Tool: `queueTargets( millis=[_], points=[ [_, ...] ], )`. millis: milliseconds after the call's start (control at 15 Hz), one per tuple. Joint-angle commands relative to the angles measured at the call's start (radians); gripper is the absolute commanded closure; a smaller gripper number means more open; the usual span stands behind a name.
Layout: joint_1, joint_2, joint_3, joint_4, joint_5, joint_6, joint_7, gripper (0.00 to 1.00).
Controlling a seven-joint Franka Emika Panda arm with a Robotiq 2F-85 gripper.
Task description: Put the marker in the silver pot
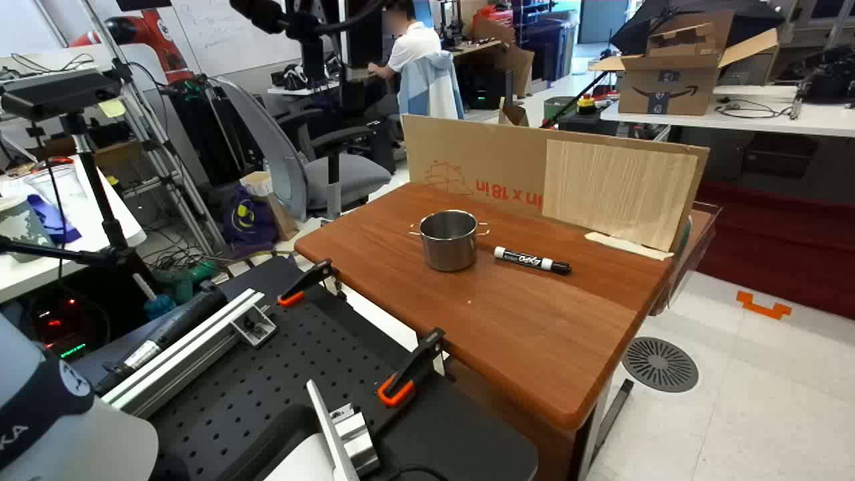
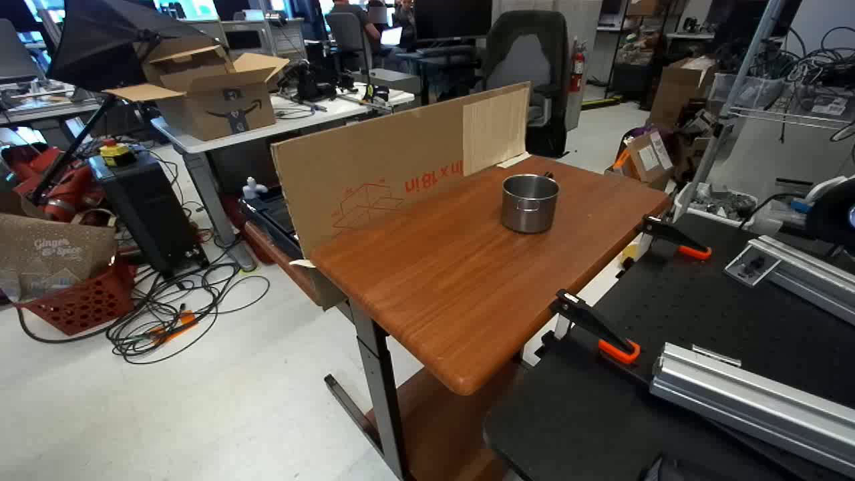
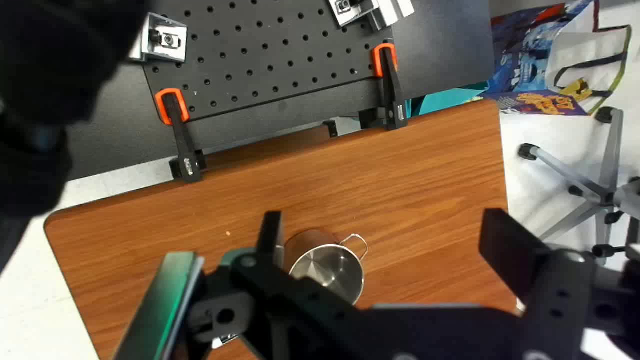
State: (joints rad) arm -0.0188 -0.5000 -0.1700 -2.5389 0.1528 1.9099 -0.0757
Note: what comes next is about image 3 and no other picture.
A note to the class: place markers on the aluminium extrusion rail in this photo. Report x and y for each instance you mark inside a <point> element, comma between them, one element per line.
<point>382,12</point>
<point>162,41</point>

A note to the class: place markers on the silver metal pot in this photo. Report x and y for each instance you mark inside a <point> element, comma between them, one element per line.
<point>331,266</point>

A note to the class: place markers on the grey office chair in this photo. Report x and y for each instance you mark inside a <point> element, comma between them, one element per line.
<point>613,153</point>

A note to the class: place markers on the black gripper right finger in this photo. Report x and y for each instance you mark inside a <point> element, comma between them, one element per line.
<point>520,256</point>

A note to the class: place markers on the black perforated breadboard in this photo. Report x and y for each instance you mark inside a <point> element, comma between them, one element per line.
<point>267,52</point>

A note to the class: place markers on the teal plastic object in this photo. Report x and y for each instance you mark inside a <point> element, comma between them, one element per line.
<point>453,99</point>

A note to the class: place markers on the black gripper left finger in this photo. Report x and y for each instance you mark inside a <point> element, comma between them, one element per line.
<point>300,312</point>

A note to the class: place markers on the orange black bar clamp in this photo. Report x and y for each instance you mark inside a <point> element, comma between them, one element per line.
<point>390,113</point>
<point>188,166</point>

